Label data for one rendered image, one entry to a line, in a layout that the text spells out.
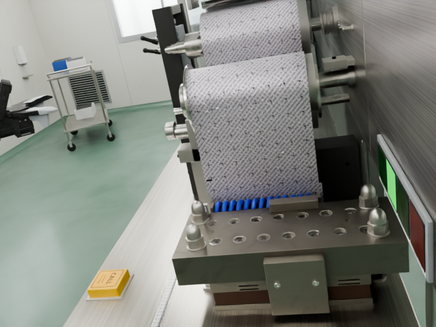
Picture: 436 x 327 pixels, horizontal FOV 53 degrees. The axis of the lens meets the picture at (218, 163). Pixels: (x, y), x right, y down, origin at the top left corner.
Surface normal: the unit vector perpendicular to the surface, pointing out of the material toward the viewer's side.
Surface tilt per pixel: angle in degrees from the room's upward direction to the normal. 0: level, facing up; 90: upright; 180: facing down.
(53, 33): 90
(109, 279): 0
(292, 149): 90
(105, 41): 90
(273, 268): 90
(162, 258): 0
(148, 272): 0
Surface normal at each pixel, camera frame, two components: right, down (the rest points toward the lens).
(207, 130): -0.14, 0.39
